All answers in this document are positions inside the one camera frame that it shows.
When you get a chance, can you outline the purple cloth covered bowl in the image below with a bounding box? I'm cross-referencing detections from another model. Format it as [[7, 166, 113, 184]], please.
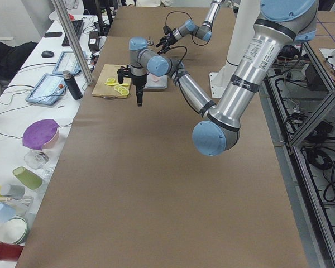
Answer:
[[22, 119, 59, 151]]

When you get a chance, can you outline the near blue tablet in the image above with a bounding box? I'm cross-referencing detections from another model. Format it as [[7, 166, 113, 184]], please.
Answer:
[[26, 74, 66, 106]]

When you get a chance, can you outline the black keyboard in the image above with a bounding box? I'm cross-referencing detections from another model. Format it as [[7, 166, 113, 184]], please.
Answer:
[[61, 20, 85, 47]]

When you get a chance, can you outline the white green bowl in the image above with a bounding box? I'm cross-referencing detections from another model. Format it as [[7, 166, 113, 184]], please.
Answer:
[[0, 217, 29, 245]]

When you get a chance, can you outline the light blue plastic cup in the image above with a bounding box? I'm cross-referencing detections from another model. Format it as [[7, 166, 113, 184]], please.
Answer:
[[0, 203, 16, 223]]

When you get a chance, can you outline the red cup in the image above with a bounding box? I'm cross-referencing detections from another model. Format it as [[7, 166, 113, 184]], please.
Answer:
[[0, 241, 24, 261]]

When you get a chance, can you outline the green plastic cup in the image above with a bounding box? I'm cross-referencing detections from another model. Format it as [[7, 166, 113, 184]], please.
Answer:
[[12, 166, 43, 190]]

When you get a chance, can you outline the black smartphone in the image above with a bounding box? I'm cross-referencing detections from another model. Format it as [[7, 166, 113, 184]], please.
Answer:
[[44, 31, 63, 38]]

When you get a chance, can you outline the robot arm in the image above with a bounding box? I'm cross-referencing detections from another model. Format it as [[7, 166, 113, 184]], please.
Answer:
[[156, 0, 224, 55], [117, 1, 318, 156]]

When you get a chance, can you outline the glass sauce dispenser bottle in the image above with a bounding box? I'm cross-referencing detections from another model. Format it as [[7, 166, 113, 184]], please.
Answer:
[[147, 36, 154, 46]]

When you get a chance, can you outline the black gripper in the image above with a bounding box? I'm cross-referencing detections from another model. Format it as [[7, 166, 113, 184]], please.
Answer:
[[117, 65, 143, 107], [156, 25, 177, 54]]

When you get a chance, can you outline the middle lemon slice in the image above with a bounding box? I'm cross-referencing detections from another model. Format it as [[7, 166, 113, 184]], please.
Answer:
[[117, 87, 126, 93]]

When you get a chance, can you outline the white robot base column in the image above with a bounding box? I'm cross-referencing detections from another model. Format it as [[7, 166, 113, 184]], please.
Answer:
[[209, 0, 261, 98]]

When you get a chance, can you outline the black thermos bottle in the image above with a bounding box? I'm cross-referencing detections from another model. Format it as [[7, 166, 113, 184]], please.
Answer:
[[62, 70, 83, 100]]

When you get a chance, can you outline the pink plastic cup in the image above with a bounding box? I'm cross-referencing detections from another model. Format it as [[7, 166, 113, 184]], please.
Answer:
[[150, 74, 161, 82]]

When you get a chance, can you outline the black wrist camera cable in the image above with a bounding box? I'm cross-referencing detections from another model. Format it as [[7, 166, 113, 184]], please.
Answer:
[[170, 46, 188, 73]]

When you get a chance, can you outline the wooden cutting board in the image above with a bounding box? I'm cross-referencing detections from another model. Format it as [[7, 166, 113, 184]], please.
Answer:
[[92, 64, 132, 99]]

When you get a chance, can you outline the aluminium frame post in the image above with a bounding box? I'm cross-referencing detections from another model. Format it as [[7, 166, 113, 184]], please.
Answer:
[[52, 0, 93, 85]]

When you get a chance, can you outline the digital kitchen scale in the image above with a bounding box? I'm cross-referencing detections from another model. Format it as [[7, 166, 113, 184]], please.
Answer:
[[144, 74, 168, 90]]

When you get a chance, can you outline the blue tablet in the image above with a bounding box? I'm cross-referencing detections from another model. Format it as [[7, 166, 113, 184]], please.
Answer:
[[52, 51, 80, 75], [26, 74, 66, 106]]

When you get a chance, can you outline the wine glass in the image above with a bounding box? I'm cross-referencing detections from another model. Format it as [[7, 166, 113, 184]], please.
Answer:
[[23, 150, 54, 180]]

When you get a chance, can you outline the far blue tablet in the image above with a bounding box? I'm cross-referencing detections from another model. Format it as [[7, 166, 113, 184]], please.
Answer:
[[52, 51, 80, 75]]

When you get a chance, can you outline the black computer mouse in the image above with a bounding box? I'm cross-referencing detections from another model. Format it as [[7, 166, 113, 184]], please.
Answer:
[[41, 50, 54, 58]]

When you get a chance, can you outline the grey plastic cup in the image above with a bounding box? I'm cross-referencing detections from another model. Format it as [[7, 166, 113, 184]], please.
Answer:
[[0, 184, 26, 199]]

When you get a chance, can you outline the black power adapter box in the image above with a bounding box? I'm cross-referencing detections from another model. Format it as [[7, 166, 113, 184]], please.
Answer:
[[88, 31, 101, 52]]

